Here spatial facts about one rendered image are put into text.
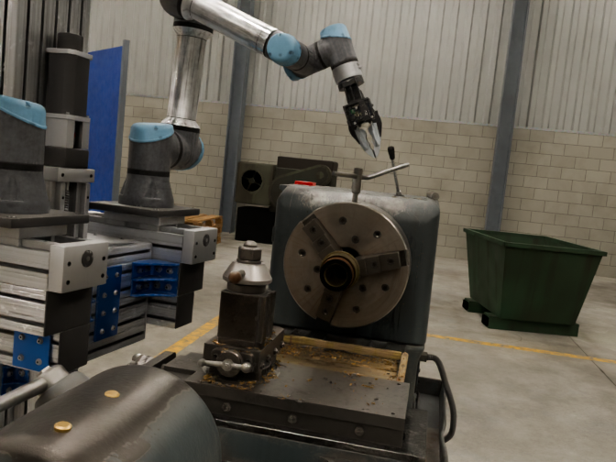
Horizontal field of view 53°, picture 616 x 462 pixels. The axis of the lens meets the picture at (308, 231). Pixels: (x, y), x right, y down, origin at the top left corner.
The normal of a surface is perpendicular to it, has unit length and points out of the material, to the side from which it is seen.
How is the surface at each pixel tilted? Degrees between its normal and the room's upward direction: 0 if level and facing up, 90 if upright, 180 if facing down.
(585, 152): 90
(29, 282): 90
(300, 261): 90
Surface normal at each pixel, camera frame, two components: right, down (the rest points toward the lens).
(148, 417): 0.58, -0.79
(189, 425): 0.82, -0.54
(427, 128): -0.18, 0.07
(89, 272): 0.94, 0.13
